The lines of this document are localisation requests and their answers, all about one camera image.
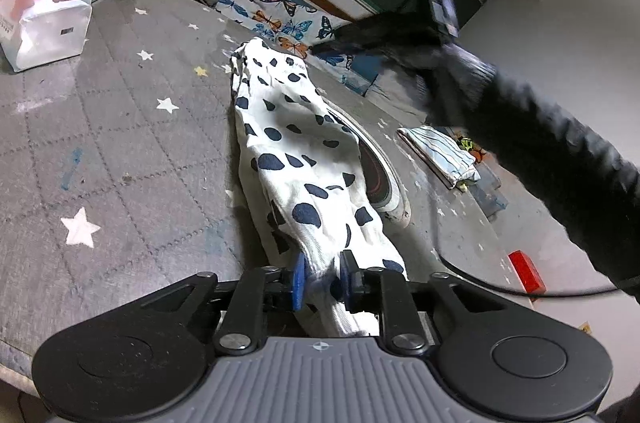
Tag person's right forearm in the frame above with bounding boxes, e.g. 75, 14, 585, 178
450, 63, 640, 289

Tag butterfly print blanket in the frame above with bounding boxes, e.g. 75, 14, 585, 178
210, 0, 356, 69

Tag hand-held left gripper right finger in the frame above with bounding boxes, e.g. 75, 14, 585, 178
340, 250, 488, 354

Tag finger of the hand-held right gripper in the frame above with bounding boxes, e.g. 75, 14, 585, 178
310, 10, 441, 69

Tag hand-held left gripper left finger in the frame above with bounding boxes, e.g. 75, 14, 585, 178
140, 253, 307, 356

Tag folded striped cloth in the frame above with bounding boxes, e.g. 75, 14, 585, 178
397, 126, 482, 190

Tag small red box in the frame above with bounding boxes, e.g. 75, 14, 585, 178
507, 249, 546, 294

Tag round black induction cooktop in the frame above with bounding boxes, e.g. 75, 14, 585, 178
325, 103, 412, 229

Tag clear plastic box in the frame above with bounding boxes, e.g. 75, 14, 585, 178
470, 168, 508, 218

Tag white navy polka dot pants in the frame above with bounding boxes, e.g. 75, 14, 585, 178
229, 37, 407, 338

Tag grey star tablecloth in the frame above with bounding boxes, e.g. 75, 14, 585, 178
0, 0, 621, 384

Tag black cable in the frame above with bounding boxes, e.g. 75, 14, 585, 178
431, 183, 640, 299

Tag white tissue pack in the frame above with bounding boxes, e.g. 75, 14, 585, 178
0, 0, 96, 74

